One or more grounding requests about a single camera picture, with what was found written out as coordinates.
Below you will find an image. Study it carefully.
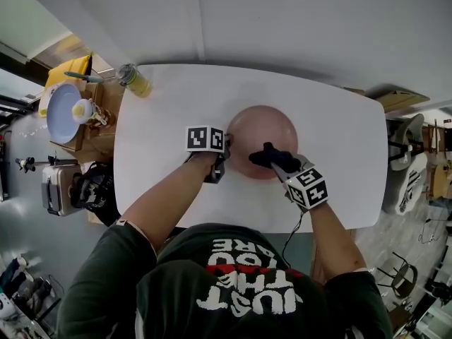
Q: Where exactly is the light blue plate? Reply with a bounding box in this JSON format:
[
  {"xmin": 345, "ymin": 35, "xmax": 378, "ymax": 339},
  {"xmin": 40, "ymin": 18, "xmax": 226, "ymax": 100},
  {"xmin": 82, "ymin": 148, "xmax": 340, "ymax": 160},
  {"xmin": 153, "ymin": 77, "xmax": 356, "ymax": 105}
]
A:
[{"xmin": 46, "ymin": 83, "xmax": 81, "ymax": 144}]

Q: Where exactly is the black bag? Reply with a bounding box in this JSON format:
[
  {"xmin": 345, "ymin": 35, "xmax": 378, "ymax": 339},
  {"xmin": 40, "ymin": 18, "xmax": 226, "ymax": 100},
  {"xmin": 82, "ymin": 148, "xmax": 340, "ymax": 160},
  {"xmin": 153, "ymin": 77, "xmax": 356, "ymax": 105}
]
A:
[{"xmin": 70, "ymin": 161, "xmax": 119, "ymax": 225}]

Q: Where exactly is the brown cardboard box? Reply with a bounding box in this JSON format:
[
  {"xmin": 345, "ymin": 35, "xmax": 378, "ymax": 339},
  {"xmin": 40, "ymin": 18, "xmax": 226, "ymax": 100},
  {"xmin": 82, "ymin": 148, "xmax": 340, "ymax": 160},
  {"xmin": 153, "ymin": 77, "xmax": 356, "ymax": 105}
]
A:
[{"xmin": 49, "ymin": 81, "xmax": 123, "ymax": 162}]

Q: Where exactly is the flat cardboard sheet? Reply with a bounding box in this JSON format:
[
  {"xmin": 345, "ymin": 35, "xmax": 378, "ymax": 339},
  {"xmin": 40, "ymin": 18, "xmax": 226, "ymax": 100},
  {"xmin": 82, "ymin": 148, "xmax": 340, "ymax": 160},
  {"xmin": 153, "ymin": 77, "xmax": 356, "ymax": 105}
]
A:
[{"xmin": 344, "ymin": 84, "xmax": 431, "ymax": 114}]

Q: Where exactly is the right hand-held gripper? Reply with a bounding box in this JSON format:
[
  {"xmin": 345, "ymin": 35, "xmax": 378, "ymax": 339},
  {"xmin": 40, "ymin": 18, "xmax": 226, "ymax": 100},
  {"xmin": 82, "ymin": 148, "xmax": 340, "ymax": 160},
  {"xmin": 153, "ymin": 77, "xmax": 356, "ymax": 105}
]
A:
[{"xmin": 270, "ymin": 153, "xmax": 329, "ymax": 211}]

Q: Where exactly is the person's dark printed T-shirt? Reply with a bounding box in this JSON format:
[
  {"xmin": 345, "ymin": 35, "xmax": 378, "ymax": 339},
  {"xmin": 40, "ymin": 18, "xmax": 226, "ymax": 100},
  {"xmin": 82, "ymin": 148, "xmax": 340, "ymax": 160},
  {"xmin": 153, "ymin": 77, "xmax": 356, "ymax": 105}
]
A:
[{"xmin": 56, "ymin": 220, "xmax": 395, "ymax": 339}]

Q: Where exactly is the white and yellow cup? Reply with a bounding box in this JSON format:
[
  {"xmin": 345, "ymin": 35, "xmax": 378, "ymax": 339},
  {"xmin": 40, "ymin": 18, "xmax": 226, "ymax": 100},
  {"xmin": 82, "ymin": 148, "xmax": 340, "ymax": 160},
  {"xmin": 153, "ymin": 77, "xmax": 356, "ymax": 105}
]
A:
[{"xmin": 71, "ymin": 97, "xmax": 116, "ymax": 131}]

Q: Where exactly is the yellow plastic box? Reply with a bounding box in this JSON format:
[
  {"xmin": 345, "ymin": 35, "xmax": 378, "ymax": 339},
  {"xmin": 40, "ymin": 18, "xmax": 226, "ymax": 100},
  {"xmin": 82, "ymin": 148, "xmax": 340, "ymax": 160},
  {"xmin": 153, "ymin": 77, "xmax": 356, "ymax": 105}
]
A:
[{"xmin": 38, "ymin": 55, "xmax": 93, "ymax": 116}]

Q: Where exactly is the green spatula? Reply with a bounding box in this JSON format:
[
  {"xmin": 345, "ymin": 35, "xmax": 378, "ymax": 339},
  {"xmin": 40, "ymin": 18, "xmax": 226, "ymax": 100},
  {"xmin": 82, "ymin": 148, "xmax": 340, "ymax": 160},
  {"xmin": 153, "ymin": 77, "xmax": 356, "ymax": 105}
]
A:
[{"xmin": 64, "ymin": 71, "xmax": 104, "ymax": 84}]

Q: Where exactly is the white wall cable conduit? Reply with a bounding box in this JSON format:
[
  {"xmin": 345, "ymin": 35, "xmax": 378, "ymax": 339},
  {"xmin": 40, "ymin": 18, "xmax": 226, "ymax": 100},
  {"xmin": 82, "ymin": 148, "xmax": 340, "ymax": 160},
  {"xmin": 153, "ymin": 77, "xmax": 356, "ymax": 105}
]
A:
[{"xmin": 192, "ymin": 0, "xmax": 208, "ymax": 65}]

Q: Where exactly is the grey chair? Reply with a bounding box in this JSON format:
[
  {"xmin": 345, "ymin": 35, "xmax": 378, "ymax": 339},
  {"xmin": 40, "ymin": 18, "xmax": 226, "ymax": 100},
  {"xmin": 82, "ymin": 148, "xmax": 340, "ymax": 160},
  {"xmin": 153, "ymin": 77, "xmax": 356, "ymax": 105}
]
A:
[{"xmin": 386, "ymin": 113, "xmax": 427, "ymax": 171}]

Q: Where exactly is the silver suitcase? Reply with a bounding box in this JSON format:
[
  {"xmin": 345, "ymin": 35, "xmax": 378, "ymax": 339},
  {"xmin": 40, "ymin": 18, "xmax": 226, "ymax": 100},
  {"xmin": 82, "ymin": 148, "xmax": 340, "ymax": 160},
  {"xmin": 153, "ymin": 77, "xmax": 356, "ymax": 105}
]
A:
[{"xmin": 41, "ymin": 165, "xmax": 89, "ymax": 218}]

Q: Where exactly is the striped cushion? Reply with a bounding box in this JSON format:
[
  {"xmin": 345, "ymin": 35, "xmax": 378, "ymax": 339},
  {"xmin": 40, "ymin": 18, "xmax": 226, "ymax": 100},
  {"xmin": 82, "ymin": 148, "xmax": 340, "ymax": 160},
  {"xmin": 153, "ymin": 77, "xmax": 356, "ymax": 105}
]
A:
[{"xmin": 398, "ymin": 169, "xmax": 423, "ymax": 213}]

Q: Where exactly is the person's left forearm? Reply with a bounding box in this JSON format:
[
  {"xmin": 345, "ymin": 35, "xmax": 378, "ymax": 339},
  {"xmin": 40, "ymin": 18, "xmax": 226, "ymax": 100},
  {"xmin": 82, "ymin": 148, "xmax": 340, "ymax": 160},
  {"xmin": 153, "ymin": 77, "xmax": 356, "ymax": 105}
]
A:
[{"xmin": 116, "ymin": 152, "xmax": 217, "ymax": 252}]

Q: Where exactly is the yellow drink bottle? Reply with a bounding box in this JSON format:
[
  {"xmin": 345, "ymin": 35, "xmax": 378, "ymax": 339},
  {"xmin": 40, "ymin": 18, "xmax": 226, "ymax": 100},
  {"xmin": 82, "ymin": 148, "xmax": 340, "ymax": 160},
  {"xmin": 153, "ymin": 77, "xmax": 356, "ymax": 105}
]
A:
[{"xmin": 116, "ymin": 63, "xmax": 153, "ymax": 99}]

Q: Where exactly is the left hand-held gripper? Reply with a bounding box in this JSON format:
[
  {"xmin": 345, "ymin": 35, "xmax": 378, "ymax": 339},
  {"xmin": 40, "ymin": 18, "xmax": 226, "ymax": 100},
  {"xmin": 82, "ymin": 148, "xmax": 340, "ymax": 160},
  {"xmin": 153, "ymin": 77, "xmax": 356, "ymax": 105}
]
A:
[{"xmin": 186, "ymin": 125, "xmax": 234, "ymax": 185}]

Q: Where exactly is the black tripod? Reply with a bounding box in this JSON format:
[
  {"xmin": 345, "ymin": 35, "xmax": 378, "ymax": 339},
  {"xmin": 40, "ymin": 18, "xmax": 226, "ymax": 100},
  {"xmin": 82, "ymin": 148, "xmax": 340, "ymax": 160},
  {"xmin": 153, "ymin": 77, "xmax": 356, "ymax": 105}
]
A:
[{"xmin": 14, "ymin": 155, "xmax": 81, "ymax": 172}]

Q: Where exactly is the person's right forearm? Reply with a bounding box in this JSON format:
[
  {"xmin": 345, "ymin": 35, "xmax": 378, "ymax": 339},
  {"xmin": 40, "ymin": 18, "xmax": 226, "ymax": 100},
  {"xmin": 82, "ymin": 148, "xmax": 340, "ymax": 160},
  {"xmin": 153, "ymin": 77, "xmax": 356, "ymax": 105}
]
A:
[{"xmin": 309, "ymin": 201, "xmax": 368, "ymax": 285}]

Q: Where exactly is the big pink plate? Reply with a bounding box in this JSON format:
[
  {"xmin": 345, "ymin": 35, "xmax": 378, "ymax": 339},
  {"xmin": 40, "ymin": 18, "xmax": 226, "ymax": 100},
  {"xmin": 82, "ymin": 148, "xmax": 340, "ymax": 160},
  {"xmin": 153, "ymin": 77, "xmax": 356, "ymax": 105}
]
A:
[{"xmin": 227, "ymin": 105, "xmax": 299, "ymax": 180}]

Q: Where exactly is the dark blue cloth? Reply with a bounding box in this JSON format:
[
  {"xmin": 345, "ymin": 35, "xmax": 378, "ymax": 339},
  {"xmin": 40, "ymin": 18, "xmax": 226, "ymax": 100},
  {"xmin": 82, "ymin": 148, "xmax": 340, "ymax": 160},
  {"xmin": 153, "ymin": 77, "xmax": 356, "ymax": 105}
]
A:
[{"xmin": 248, "ymin": 141, "xmax": 301, "ymax": 173}]

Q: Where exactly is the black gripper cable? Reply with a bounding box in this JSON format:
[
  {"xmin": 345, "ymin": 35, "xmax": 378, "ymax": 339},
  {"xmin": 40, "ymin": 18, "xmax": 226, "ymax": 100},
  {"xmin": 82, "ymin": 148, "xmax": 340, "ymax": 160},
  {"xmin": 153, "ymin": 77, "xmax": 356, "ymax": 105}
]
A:
[{"xmin": 281, "ymin": 208, "xmax": 307, "ymax": 271}]

